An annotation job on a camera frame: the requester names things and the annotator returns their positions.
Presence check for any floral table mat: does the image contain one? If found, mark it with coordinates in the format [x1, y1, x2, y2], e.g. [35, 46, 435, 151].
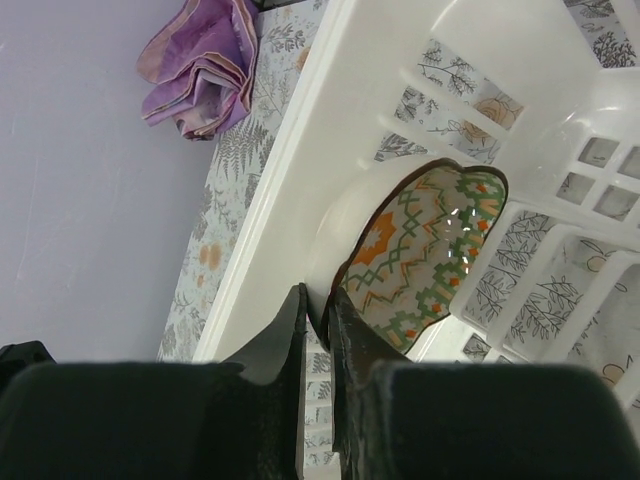
[157, 0, 331, 362]

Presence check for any purple folded cloth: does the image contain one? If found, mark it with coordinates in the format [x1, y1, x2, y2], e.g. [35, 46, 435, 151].
[136, 0, 259, 140]

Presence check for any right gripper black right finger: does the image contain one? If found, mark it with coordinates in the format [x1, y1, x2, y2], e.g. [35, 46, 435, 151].
[327, 290, 639, 479]

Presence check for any white plastic dish rack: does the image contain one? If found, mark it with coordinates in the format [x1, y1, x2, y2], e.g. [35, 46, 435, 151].
[192, 0, 640, 480]

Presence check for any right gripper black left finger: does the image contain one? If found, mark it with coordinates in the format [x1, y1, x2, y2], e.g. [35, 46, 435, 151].
[1, 284, 306, 479]

